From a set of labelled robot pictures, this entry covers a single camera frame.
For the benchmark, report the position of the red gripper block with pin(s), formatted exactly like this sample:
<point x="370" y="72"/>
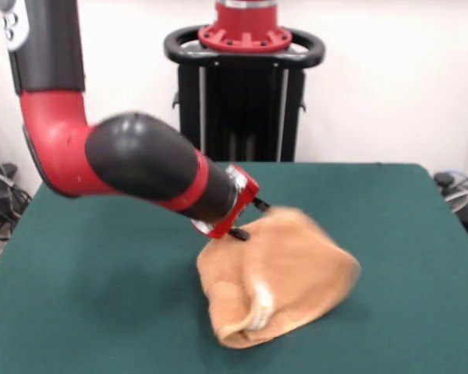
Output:
<point x="226" y="228"/>

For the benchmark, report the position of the dark green table cloth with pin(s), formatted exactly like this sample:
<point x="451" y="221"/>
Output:
<point x="101" y="292"/>

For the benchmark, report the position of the red robot base flange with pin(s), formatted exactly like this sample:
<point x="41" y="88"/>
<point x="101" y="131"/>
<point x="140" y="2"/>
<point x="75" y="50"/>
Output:
<point x="245" y="23"/>

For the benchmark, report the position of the grey curved stand base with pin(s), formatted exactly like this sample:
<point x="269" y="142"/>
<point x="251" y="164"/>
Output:
<point x="458" y="198"/>

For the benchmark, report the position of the tan terry towel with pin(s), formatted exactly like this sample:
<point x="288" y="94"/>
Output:
<point x="296" y="265"/>

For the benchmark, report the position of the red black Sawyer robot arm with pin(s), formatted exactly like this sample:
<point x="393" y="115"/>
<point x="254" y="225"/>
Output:
<point x="140" y="163"/>

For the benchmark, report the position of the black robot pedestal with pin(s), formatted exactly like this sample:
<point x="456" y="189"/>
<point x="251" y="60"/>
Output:
<point x="249" y="109"/>

